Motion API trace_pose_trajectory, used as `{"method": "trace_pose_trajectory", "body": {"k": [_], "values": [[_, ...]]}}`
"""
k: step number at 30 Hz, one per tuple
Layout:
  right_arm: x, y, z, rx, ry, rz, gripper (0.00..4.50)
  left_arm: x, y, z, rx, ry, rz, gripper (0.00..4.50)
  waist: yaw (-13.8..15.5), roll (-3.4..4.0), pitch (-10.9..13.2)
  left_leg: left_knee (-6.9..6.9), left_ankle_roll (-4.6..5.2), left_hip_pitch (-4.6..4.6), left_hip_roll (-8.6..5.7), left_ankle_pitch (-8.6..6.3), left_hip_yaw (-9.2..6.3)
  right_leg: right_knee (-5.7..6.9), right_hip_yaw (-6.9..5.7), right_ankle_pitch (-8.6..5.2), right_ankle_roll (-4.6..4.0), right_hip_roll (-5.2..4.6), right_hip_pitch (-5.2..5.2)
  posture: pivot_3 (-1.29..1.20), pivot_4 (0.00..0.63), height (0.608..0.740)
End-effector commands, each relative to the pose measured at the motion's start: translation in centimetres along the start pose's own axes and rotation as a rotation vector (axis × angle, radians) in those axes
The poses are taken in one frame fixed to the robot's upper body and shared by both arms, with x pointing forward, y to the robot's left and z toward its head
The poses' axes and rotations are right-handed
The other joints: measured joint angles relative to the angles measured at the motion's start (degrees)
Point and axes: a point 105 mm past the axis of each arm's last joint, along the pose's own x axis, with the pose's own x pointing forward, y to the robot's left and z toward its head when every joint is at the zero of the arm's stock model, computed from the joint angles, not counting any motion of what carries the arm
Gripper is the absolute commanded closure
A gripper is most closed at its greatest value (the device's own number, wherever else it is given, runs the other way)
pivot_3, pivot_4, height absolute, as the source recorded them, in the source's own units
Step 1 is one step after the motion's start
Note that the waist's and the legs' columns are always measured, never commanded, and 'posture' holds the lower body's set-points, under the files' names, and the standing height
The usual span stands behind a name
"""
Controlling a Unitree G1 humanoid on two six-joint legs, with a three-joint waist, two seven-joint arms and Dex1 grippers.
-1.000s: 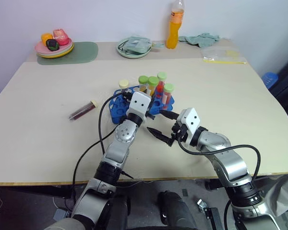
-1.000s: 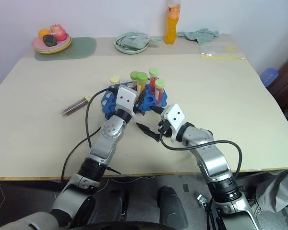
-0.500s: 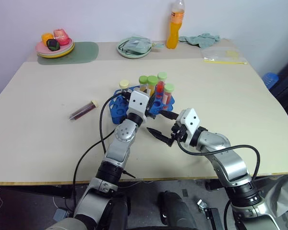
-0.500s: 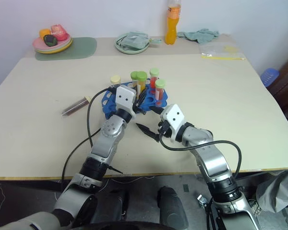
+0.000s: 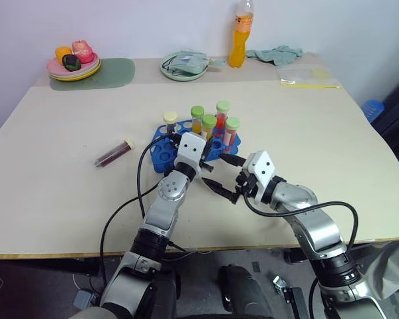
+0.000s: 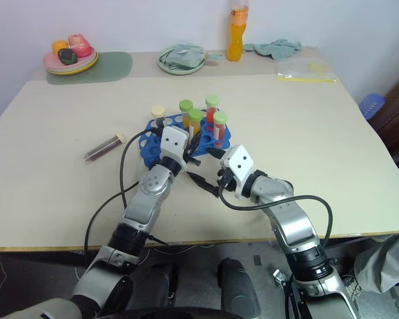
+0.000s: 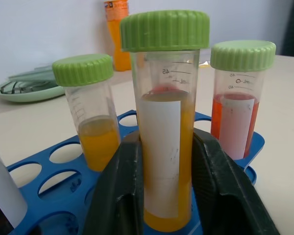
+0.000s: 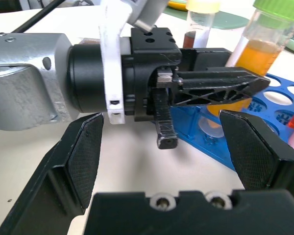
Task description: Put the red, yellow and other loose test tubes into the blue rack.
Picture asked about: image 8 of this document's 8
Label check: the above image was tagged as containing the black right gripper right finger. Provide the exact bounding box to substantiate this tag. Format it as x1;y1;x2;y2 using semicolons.
219;110;294;196

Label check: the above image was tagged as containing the white test tube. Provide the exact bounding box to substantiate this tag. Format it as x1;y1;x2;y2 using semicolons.
225;23;250;68

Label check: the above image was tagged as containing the yellow round plate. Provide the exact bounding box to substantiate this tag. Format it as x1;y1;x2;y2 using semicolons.
167;0;188;10

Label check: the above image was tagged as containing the green-capped orange liquid test tube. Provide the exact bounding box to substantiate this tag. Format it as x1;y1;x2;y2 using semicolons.
198;0;294;138

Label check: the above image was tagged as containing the blue test tube rack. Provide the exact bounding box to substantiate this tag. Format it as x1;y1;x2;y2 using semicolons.
150;72;294;172

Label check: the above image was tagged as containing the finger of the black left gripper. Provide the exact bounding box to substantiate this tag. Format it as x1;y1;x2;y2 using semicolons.
171;68;271;108
178;47;234;72

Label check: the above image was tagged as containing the dark green round plate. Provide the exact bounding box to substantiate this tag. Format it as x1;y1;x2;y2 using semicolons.
161;9;251;30

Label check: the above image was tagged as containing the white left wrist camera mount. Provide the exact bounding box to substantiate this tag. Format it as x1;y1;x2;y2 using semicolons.
98;0;171;126

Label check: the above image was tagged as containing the yellow-capped dark red test tube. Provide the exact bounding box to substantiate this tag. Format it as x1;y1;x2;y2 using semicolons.
182;0;221;49

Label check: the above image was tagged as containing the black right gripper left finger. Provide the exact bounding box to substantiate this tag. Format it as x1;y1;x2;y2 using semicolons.
0;113;105;235

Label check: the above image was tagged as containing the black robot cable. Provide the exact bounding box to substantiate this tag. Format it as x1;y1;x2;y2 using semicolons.
10;0;67;34

